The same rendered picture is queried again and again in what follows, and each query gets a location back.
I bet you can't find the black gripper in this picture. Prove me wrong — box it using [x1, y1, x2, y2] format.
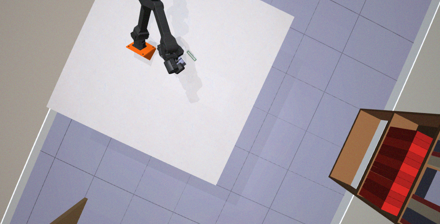
[174, 59, 185, 74]

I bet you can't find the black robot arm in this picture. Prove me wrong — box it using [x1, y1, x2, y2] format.
[131, 0, 184, 74]

